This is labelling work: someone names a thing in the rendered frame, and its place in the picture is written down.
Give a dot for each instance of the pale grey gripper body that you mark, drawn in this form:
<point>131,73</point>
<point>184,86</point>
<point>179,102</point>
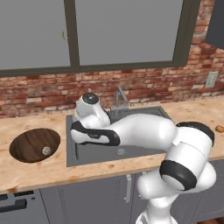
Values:
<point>75,115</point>

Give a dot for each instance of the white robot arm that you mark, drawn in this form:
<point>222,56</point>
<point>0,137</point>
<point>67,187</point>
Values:
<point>145,131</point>

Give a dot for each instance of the grey kitchen sink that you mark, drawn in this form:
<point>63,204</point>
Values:
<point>96,153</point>

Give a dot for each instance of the small grey round vegetable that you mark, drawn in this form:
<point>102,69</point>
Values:
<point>46,150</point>

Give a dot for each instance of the grey metal tap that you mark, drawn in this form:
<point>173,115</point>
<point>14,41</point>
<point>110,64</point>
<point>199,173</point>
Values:
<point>118,96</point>

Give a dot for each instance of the grey base cupboard door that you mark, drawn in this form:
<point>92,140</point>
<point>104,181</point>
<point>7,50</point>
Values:
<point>204,204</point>
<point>87,201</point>

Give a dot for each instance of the grey dishwasher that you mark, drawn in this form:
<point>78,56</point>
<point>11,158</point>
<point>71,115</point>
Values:
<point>20,208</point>

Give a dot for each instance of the small brown round food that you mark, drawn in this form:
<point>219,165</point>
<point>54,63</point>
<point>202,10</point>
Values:
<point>219,128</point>

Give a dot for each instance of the wide grey wall cupboard door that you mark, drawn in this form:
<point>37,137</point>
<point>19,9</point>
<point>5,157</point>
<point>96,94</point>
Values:
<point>128,29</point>

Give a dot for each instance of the grey wall socket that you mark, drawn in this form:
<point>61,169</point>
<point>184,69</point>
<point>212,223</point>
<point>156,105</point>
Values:
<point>211,79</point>

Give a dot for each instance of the dark grey wall cupboard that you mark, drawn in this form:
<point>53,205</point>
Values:
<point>216,23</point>

